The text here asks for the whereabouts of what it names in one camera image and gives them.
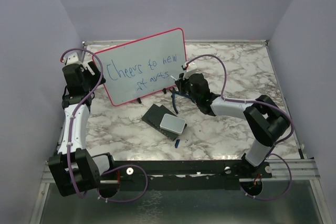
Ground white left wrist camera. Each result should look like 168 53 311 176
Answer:
65 52 81 66

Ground aluminium table edge frame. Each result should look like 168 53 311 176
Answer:
54 39 307 162

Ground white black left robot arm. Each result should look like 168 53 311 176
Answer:
48 61 116 197

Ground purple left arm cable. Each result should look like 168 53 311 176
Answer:
59 48 149 204

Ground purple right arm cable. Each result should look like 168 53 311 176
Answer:
185 55 296 201

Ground black front mounting rail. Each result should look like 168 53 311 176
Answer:
107 159 272 191

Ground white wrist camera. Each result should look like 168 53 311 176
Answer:
182 62 197 80
65 52 81 66

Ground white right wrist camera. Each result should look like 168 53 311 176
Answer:
182 62 197 80

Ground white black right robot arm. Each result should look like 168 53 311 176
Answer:
175 73 291 177

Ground pink framed whiteboard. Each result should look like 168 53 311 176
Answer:
94 28 187 106

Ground blue marker cap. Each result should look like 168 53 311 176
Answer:
174 139 180 148

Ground blue handled pliers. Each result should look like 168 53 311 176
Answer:
170 89 195 114

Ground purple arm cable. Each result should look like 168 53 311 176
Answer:
59 48 149 204
185 55 296 201

